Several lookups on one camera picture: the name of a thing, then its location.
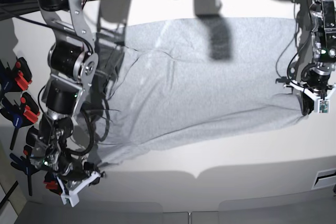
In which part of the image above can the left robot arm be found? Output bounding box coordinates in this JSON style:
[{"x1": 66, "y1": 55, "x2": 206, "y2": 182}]
[{"x1": 282, "y1": 0, "x2": 335, "y2": 116}]

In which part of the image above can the grey T-shirt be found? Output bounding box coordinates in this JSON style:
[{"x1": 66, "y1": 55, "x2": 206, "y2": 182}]
[{"x1": 94, "y1": 16, "x2": 302, "y2": 164}]

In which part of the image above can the blue red clamp upper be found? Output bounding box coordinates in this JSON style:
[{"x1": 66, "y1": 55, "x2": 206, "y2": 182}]
[{"x1": 1, "y1": 57, "x2": 33, "y2": 101}]

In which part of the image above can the blue red clamp bottom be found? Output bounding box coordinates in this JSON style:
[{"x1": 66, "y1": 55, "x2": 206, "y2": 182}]
[{"x1": 44, "y1": 172, "x2": 62, "y2": 195}]

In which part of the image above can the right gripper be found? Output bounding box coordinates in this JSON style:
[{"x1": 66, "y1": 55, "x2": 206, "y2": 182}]
[{"x1": 30, "y1": 153, "x2": 106, "y2": 207}]

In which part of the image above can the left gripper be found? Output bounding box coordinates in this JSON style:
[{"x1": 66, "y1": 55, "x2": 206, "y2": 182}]
[{"x1": 276, "y1": 69, "x2": 335, "y2": 115}]

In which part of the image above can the blue red clamp middle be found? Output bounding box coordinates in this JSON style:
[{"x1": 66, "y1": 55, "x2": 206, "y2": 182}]
[{"x1": 1, "y1": 92, "x2": 40, "y2": 151}]

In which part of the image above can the blue red clamp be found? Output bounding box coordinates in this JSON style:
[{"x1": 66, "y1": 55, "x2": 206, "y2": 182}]
[
  {"x1": 1, "y1": 57, "x2": 33, "y2": 101},
  {"x1": 1, "y1": 92, "x2": 40, "y2": 151},
  {"x1": 9, "y1": 145, "x2": 39, "y2": 196},
  {"x1": 44, "y1": 172, "x2": 62, "y2": 195}
]

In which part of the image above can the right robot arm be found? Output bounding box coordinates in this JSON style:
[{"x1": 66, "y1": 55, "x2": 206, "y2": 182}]
[{"x1": 30, "y1": 0, "x2": 103, "y2": 206}]

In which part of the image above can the blue red clamp lower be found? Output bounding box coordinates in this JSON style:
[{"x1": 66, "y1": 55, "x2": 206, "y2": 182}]
[{"x1": 9, "y1": 145, "x2": 39, "y2": 196}]

